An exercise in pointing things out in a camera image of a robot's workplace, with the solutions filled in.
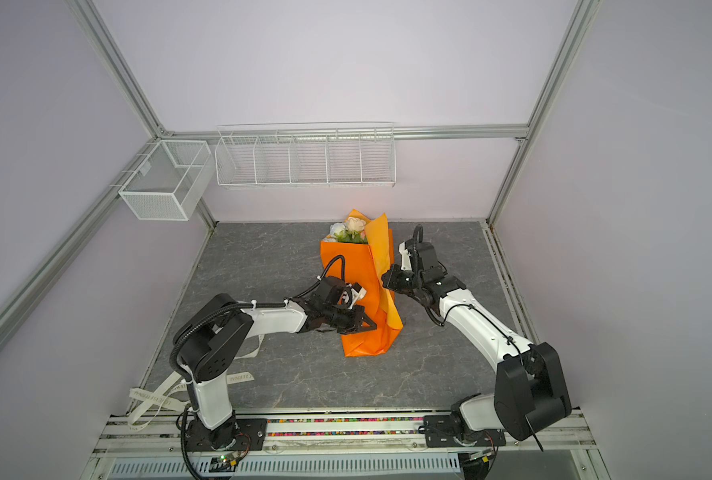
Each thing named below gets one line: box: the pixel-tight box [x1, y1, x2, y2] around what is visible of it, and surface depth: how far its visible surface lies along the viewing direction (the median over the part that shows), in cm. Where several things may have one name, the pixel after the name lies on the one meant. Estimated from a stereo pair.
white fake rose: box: [329, 222, 348, 239], surface depth 114 cm
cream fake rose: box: [346, 216, 367, 232], surface depth 114 cm
